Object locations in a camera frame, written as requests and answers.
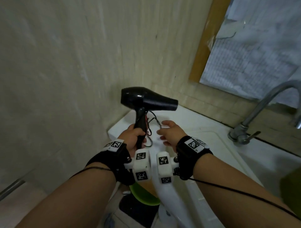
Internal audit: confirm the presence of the person's right hand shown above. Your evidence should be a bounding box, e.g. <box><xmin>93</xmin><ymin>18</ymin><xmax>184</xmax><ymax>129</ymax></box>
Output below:
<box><xmin>157</xmin><ymin>120</ymin><xmax>187</xmax><ymax>153</ymax></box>

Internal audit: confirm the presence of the person's left hand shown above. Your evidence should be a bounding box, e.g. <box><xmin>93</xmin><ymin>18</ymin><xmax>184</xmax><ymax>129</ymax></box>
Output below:
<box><xmin>118</xmin><ymin>124</ymin><xmax>147</xmax><ymax>157</ymax></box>

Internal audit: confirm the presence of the black hair dryer cord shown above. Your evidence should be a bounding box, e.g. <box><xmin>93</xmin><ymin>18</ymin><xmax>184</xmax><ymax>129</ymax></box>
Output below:
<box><xmin>144</xmin><ymin>111</ymin><xmax>163</xmax><ymax>148</ymax></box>

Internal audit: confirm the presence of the black hair dryer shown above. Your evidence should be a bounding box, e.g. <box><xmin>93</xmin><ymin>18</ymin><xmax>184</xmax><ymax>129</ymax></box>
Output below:
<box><xmin>121</xmin><ymin>87</ymin><xmax>179</xmax><ymax>150</ymax></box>

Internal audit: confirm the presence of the person's left forearm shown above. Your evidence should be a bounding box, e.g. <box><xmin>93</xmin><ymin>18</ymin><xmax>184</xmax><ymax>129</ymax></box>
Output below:
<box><xmin>15</xmin><ymin>162</ymin><xmax>117</xmax><ymax>228</ymax></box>

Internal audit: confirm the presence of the person's right forearm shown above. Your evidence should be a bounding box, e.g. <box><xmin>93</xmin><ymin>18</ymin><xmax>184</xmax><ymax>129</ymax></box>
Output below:
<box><xmin>192</xmin><ymin>153</ymin><xmax>301</xmax><ymax>228</ymax></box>

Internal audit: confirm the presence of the green plastic basin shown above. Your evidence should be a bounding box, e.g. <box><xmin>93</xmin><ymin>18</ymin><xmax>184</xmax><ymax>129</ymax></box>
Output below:
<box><xmin>129</xmin><ymin>182</ymin><xmax>162</xmax><ymax>207</ymax></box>

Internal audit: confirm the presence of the black container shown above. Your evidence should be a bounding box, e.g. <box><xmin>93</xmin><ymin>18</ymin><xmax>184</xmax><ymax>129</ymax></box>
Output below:
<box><xmin>119</xmin><ymin>194</ymin><xmax>160</xmax><ymax>228</ymax></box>

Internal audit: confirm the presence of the metal faucet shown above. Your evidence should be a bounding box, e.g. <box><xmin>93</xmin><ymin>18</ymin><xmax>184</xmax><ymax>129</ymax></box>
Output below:
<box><xmin>228</xmin><ymin>80</ymin><xmax>301</xmax><ymax>145</ymax></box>

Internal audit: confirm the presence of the wooden framed window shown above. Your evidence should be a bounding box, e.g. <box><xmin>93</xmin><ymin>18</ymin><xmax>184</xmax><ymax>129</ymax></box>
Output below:
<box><xmin>189</xmin><ymin>0</ymin><xmax>301</xmax><ymax>109</ymax></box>

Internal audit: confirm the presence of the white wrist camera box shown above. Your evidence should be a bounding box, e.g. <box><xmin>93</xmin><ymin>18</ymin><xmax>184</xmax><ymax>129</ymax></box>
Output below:
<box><xmin>156</xmin><ymin>151</ymin><xmax>180</xmax><ymax>184</ymax></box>
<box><xmin>124</xmin><ymin>152</ymin><xmax>152</xmax><ymax>183</ymax></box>

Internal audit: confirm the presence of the black wrist strap with marker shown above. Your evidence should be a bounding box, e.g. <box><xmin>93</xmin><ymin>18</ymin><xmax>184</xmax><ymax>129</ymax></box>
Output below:
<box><xmin>86</xmin><ymin>139</ymin><xmax>136</xmax><ymax>186</ymax></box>
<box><xmin>175</xmin><ymin>135</ymin><xmax>214</xmax><ymax>181</ymax></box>

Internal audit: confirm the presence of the thin black cable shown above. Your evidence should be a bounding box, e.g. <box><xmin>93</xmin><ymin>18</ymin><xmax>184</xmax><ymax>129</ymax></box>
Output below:
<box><xmin>70</xmin><ymin>166</ymin><xmax>112</xmax><ymax>179</ymax></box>
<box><xmin>188</xmin><ymin>177</ymin><xmax>301</xmax><ymax>221</ymax></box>

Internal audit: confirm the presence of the metal rail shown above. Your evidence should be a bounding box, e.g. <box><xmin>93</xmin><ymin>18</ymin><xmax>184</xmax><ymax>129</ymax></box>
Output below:
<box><xmin>0</xmin><ymin>179</ymin><xmax>26</xmax><ymax>201</ymax></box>

